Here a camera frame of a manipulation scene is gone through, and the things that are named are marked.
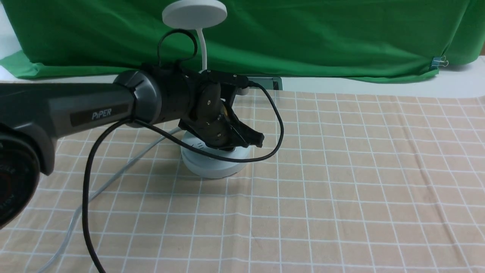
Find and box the grey desk cable tray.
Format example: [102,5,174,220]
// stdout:
[248,76,283,90]

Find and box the metal binder clip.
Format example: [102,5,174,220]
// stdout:
[430,55,449,70]

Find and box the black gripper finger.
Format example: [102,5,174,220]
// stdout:
[227,131,250,149]
[232,119,264,147]

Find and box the black camera cable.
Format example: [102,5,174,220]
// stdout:
[82,29,285,273]

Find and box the white lamp power cable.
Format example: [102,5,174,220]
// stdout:
[36,127,182,273]

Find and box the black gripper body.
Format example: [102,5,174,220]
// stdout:
[178,83,236,149]

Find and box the white desk lamp with sockets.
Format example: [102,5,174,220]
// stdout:
[162,0,250,179]

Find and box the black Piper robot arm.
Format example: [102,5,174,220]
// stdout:
[0,61,264,228]

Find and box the green backdrop cloth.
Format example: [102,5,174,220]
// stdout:
[1,0,485,83]

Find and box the orange checkered tablecloth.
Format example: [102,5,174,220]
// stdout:
[0,85,485,273]

